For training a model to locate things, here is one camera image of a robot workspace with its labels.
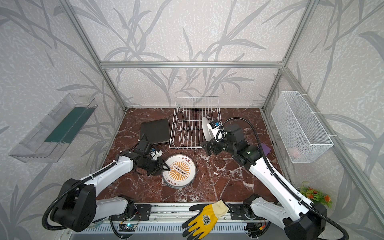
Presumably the clear acrylic wall shelf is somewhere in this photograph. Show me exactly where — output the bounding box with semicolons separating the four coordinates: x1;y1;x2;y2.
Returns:
9;94;98;163

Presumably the yellow black work glove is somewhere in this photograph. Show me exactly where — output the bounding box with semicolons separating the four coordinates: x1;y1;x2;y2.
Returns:
182;200;229;240

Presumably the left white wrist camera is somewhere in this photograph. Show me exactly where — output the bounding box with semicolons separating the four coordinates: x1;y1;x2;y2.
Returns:
150;148;163;161

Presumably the white wire mesh wall basket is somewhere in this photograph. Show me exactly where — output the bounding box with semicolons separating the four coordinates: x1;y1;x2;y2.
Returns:
271;91;334;164

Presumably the white wire dish rack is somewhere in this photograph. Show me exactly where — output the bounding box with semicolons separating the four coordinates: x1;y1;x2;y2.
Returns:
169;96;221;149

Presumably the purple pink brush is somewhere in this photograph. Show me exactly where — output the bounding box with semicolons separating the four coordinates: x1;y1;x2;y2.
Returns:
261;143;272;156

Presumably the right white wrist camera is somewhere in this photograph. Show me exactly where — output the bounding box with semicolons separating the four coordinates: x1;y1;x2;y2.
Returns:
207;120;225;142

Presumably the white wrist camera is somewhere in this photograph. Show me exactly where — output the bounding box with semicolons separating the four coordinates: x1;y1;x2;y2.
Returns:
150;148;163;161
207;120;225;142

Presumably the pink object in basket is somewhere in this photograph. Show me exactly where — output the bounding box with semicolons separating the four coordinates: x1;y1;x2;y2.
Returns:
288;147;304;159

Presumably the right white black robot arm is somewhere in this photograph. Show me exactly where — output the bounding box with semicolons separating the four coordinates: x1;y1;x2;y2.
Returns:
201;117;350;240

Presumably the artificial flower plant pot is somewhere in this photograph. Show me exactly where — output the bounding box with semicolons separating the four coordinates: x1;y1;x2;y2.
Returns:
299;182;333;209

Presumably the aluminium mounting rail base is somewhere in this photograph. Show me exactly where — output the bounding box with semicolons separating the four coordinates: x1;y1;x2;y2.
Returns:
59;203;287;240

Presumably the green circuit board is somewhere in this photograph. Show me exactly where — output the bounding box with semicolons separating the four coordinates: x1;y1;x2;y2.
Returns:
119;222;139;233

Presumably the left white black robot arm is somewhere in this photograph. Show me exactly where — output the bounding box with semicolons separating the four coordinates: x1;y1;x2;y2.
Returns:
42;135;171;232

